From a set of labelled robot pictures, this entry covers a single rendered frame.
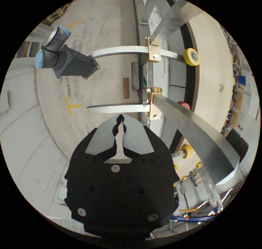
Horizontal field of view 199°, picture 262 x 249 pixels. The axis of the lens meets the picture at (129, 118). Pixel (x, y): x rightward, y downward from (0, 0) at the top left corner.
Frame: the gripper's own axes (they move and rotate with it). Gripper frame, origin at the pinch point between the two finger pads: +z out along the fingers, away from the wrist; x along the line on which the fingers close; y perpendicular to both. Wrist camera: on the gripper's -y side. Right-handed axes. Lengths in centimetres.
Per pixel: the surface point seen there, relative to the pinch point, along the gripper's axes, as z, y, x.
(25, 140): 10, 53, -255
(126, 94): 94, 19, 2
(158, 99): 10.2, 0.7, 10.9
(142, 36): 35, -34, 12
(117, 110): 16.7, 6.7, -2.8
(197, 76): 14.5, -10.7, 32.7
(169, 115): 2.6, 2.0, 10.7
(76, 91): 105, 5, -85
